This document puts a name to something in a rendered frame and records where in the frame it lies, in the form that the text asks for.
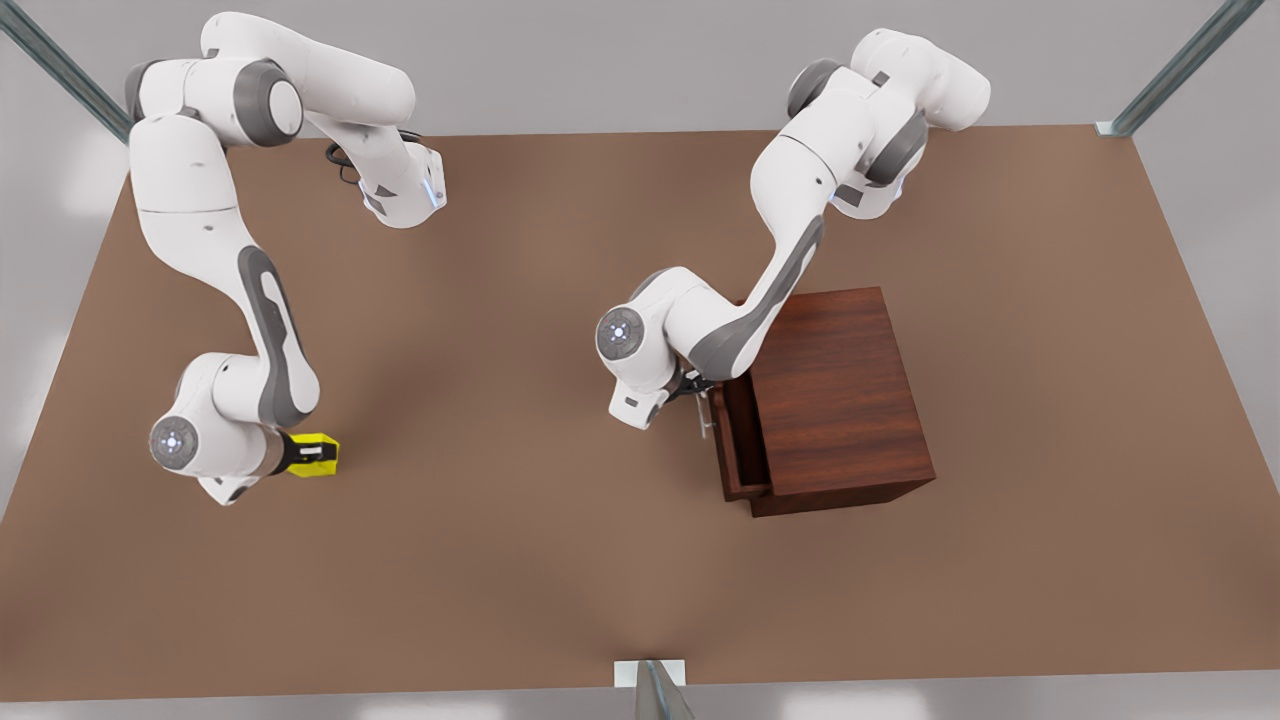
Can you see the small yellow box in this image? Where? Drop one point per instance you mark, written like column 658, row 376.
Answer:
column 322, row 455

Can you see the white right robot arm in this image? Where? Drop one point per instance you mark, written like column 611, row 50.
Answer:
column 182, row 190

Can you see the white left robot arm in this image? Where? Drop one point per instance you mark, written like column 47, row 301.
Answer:
column 800, row 170

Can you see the dark wooden cabinet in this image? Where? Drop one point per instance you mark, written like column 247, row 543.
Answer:
column 835, row 390

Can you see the silver frame post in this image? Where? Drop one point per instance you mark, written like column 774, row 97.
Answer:
column 655, row 690
column 62, row 68
column 1180, row 65

